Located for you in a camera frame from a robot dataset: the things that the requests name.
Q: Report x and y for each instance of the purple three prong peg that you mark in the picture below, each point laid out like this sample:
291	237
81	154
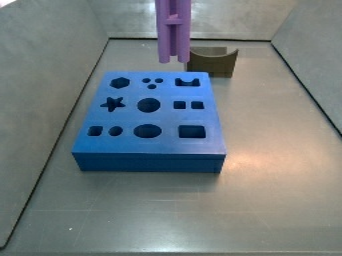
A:
172	26

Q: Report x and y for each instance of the blue shape sorter block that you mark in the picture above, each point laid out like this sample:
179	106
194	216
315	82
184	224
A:
151	122

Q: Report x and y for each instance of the dark curved holder bracket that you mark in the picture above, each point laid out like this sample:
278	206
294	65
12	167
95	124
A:
214	60

